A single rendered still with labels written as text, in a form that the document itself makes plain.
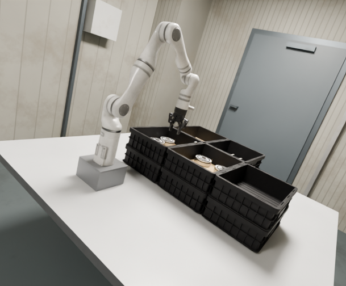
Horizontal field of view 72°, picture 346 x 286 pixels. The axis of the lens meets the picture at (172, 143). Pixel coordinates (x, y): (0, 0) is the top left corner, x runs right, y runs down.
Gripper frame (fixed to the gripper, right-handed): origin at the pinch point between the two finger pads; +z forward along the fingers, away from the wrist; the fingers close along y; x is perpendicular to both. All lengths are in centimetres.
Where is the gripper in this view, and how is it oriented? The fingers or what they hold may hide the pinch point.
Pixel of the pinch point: (174, 130)
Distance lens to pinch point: 146.2
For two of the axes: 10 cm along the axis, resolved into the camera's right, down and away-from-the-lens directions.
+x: 6.1, -0.6, 7.9
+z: -2.8, 9.2, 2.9
